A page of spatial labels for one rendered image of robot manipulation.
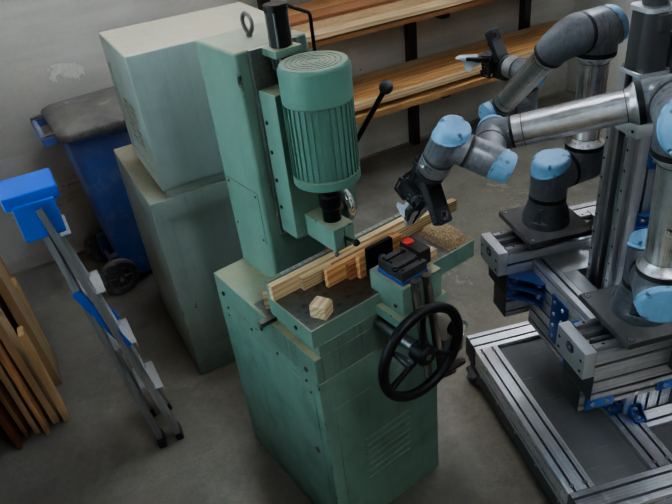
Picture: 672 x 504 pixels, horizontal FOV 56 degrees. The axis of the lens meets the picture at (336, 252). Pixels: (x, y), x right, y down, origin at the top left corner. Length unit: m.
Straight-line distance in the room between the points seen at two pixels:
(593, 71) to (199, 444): 1.93
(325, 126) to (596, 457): 1.38
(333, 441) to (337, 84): 1.02
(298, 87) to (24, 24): 2.37
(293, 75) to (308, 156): 0.20
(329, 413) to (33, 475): 1.40
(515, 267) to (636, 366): 0.51
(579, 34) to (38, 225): 1.65
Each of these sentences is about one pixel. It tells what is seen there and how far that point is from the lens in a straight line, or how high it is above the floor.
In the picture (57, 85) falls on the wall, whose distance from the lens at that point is 3.75.
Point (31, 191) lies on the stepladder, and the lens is 2.08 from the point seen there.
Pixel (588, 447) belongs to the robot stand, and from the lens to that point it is 2.29.
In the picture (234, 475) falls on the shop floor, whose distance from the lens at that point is 2.52.
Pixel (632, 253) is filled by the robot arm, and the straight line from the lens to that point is 1.71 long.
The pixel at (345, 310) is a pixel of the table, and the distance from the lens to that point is 1.66.
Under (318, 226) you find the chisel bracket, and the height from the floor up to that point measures 1.06.
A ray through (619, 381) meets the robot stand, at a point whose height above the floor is 0.64.
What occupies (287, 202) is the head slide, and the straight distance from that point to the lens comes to 1.75.
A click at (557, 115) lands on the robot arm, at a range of 1.52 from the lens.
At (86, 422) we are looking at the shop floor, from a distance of 2.94.
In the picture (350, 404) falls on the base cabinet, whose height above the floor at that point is 0.57.
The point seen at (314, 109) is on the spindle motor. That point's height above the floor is 1.42.
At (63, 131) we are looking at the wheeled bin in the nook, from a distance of 3.19.
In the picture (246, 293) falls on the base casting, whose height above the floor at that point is 0.80.
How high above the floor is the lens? 1.94
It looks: 33 degrees down
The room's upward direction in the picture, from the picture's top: 7 degrees counter-clockwise
